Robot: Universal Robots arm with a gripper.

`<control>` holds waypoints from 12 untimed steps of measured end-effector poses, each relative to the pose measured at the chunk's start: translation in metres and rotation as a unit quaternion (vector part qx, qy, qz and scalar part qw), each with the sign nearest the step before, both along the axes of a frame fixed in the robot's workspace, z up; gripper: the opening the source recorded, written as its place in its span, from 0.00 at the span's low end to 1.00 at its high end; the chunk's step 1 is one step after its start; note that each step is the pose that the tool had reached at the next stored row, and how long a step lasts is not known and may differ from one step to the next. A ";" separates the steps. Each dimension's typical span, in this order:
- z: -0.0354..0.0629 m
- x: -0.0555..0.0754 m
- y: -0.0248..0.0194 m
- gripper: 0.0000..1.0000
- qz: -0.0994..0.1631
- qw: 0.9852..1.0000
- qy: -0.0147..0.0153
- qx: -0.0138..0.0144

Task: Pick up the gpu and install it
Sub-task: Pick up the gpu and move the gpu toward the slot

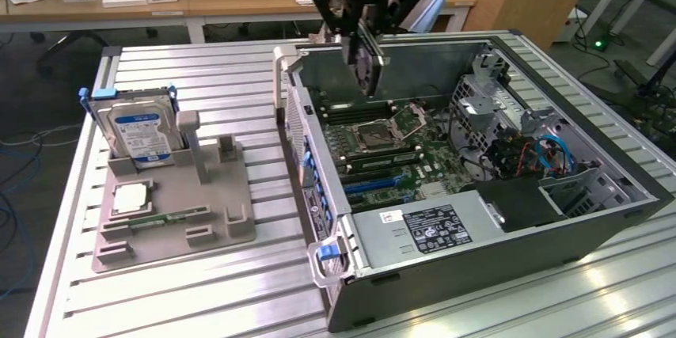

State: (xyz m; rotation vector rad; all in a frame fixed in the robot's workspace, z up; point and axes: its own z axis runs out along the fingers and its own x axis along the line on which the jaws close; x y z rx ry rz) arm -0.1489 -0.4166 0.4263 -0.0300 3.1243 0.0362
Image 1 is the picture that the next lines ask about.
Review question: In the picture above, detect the wooden cabinet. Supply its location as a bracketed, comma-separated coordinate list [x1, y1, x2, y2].
[461, 0, 606, 51]

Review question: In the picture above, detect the metal socket cover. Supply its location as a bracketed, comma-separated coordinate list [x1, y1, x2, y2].
[389, 101, 431, 133]

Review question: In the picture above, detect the metal disk bay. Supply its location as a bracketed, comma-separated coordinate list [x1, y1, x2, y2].
[449, 51, 530, 150]

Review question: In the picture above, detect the CPU socket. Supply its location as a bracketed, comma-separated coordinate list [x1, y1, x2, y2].
[351, 118, 403, 150]

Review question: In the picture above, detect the green motherboard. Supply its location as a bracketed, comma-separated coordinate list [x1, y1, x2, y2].
[315, 98, 470, 215]

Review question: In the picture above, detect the long blue expansion slot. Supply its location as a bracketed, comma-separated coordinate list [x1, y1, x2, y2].
[367, 173, 405, 191]

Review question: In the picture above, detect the silver chipset heatsink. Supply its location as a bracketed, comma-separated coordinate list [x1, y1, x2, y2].
[421, 183, 450, 199]

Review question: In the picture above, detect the blue disk carrier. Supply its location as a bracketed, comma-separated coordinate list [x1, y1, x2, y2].
[77, 83, 185, 153]

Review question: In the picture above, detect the silver hard disk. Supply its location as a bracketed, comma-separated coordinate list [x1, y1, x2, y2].
[86, 97, 177, 169]

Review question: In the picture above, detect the black chair base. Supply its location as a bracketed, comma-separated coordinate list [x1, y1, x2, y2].
[27, 28, 110, 74]

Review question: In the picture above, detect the grey parts rack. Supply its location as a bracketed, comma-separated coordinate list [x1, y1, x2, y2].
[91, 110, 258, 274]

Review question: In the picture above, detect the grey power supply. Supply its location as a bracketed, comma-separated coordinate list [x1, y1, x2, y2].
[349, 189, 509, 270]

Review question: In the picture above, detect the green RAM stick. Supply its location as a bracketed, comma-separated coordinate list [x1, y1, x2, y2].
[125, 208, 205, 229]

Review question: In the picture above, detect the silver CPU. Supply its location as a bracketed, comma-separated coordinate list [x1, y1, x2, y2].
[111, 184, 150, 213]

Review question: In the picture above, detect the open black PC case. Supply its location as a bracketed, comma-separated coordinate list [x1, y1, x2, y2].
[271, 28, 676, 333]

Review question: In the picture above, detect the black wire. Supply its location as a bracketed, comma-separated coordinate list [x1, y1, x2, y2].
[435, 108, 495, 181]

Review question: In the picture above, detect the red wire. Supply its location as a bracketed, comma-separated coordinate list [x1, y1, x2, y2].
[518, 142, 535, 173]

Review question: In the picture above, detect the blue wire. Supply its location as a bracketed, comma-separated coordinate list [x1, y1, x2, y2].
[531, 136, 575, 177]

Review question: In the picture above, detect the black plastic air duct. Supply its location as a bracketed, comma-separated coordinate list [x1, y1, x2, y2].
[474, 177, 570, 233]

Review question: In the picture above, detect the blue floor cable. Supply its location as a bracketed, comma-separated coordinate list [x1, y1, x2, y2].
[0, 142, 43, 300]

